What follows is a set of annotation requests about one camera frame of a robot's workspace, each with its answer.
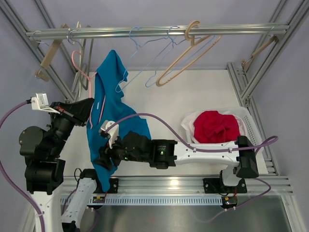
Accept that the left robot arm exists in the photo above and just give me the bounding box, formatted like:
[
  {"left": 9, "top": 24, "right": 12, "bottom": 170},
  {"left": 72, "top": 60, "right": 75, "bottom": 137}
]
[{"left": 19, "top": 94, "right": 103, "bottom": 232}]

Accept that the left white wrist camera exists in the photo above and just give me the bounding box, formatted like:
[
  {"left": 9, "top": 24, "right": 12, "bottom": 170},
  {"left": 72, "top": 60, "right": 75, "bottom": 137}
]
[{"left": 30, "top": 92, "right": 59, "bottom": 114}]

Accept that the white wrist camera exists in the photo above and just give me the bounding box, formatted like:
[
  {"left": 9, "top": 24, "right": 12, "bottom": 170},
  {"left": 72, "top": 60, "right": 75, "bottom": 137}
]
[
  {"left": 99, "top": 120, "right": 119, "bottom": 148},
  {"left": 30, "top": 92, "right": 59, "bottom": 114}
]

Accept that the light blue wire hanger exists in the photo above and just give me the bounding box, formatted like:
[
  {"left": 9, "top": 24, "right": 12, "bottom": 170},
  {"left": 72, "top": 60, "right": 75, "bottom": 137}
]
[
  {"left": 115, "top": 27, "right": 174, "bottom": 94},
  {"left": 144, "top": 26, "right": 208, "bottom": 87}
]

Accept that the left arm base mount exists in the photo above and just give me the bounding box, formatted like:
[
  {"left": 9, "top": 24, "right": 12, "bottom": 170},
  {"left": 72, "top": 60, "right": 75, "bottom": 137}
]
[{"left": 94, "top": 178, "right": 119, "bottom": 194}]

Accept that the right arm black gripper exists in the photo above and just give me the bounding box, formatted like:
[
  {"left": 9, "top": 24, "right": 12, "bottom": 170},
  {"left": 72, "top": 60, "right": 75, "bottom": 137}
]
[{"left": 94, "top": 132, "right": 150, "bottom": 172}]

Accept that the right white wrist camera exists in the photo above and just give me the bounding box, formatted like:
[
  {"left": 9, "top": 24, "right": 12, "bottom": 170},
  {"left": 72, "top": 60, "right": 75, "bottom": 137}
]
[{"left": 99, "top": 120, "right": 119, "bottom": 148}]

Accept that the wooden clip hanger right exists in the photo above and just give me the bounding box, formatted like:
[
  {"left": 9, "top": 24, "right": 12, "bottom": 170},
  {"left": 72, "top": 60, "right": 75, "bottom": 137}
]
[{"left": 241, "top": 35, "right": 278, "bottom": 73}]

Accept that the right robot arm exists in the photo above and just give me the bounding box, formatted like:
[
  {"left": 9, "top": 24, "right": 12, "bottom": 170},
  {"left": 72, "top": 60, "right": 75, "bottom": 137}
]
[{"left": 95, "top": 131, "right": 259, "bottom": 193}]

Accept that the aluminium front rail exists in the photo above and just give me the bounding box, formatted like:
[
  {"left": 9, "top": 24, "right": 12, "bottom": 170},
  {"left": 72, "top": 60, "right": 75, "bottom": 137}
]
[{"left": 57, "top": 175, "right": 293, "bottom": 196}]

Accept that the aluminium hanging rail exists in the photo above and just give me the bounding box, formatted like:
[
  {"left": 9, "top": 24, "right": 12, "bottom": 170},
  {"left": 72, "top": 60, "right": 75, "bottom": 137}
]
[{"left": 25, "top": 23, "right": 290, "bottom": 40}]

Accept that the cream plastic hanger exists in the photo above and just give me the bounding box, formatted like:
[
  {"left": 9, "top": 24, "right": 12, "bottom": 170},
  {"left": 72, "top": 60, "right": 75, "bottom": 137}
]
[{"left": 74, "top": 21, "right": 87, "bottom": 100}]

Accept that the white t shirt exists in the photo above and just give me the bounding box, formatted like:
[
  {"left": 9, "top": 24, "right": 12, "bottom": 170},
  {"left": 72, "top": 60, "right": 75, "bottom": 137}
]
[{"left": 181, "top": 110, "right": 248, "bottom": 144}]

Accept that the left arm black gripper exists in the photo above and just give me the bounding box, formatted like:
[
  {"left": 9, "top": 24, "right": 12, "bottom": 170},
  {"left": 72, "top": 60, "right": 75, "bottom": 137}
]
[{"left": 48, "top": 97, "right": 95, "bottom": 157}]

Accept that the pink wire hanger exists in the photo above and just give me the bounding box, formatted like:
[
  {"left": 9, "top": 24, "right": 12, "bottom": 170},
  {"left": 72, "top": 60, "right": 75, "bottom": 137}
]
[{"left": 71, "top": 50, "right": 107, "bottom": 129}]

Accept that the wooden clip hanger left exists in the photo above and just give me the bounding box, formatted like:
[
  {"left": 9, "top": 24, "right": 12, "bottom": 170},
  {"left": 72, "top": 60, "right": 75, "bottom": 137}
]
[{"left": 35, "top": 23, "right": 70, "bottom": 82}]

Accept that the magenta t shirt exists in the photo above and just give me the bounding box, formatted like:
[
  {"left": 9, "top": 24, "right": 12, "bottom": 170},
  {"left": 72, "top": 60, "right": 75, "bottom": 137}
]
[{"left": 193, "top": 111, "right": 240, "bottom": 144}]

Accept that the beige plastic hanger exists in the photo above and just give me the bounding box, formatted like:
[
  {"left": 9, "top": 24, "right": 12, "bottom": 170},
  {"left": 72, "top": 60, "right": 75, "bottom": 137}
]
[{"left": 155, "top": 20, "right": 222, "bottom": 87}]

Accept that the teal t shirt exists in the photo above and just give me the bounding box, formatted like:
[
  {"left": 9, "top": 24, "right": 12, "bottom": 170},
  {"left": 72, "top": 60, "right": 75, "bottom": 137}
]
[{"left": 86, "top": 50, "right": 152, "bottom": 191}]

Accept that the wooden clip hanger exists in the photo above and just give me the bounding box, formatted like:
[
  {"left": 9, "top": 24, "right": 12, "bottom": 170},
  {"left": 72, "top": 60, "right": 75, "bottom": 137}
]
[
  {"left": 241, "top": 35, "right": 278, "bottom": 73},
  {"left": 35, "top": 23, "right": 70, "bottom": 82}
]

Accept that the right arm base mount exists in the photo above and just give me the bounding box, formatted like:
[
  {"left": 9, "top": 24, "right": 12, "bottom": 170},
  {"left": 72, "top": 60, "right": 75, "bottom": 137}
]
[{"left": 203, "top": 171, "right": 248, "bottom": 196}]

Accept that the slotted white cable duct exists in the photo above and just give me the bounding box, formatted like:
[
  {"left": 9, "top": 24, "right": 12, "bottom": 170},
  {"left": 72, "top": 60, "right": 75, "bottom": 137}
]
[{"left": 60, "top": 195, "right": 223, "bottom": 205}]

